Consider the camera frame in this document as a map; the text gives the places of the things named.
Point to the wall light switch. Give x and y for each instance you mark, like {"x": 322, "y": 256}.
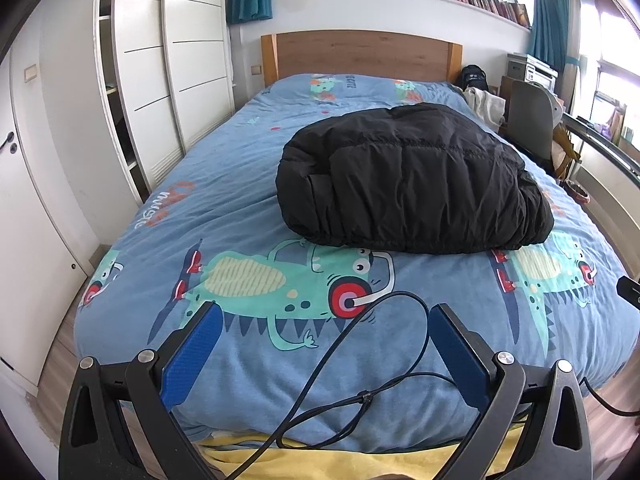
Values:
{"x": 256, "y": 69}
{"x": 31, "y": 72}

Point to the round red object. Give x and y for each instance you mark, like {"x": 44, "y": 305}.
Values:
{"x": 580, "y": 192}

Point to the white cloth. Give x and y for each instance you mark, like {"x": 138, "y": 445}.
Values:
{"x": 487, "y": 105}

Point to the yellow sheet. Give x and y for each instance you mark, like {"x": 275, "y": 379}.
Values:
{"x": 350, "y": 465}

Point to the wooden headboard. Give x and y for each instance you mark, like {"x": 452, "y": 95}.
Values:
{"x": 360, "y": 55}

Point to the white door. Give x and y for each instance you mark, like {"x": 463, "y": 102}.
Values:
{"x": 35, "y": 210}

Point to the black backpack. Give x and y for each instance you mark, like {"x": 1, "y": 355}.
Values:
{"x": 474, "y": 77}

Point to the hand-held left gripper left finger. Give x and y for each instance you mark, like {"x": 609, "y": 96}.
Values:
{"x": 192, "y": 355}

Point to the blue printed duvet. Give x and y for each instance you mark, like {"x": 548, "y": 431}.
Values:
{"x": 240, "y": 170}

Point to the grey chair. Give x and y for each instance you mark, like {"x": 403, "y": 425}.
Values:
{"x": 530, "y": 110}

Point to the white printer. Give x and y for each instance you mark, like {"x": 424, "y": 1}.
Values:
{"x": 537, "y": 67}

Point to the white wardrobe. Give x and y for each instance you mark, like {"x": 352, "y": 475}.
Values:
{"x": 145, "y": 80}

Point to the black puffer jacket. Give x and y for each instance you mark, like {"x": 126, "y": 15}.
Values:
{"x": 410, "y": 180}

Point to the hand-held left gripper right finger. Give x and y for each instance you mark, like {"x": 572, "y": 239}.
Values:
{"x": 457, "y": 355}

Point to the grey metal rail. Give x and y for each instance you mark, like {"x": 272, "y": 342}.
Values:
{"x": 600, "y": 137}

